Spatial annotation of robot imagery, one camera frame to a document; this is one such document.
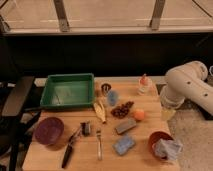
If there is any small metal cup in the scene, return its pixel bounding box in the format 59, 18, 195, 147
101, 83, 111, 96

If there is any blue plastic cup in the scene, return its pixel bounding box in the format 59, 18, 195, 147
107, 90, 118, 106

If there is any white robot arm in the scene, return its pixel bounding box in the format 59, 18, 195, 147
160, 61, 213, 120

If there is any purple bowl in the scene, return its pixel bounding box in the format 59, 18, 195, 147
34, 117, 64, 145

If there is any red pepper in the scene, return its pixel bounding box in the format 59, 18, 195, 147
139, 74, 148, 85

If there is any bunch of dark grapes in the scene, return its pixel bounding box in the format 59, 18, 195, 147
111, 101, 134, 119

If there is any blue sponge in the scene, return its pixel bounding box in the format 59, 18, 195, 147
113, 135, 135, 156

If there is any green plastic tray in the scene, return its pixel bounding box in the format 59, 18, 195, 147
40, 73, 95, 110

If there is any red-brown bowl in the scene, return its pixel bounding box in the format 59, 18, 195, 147
148, 131, 172, 156

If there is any grey block eraser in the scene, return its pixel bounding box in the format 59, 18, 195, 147
115, 119, 137, 134

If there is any silver fork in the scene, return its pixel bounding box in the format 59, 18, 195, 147
96, 129, 102, 160

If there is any orange fruit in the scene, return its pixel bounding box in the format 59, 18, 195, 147
133, 109, 145, 121

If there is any black binder clip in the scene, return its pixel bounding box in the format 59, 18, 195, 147
81, 122, 91, 136

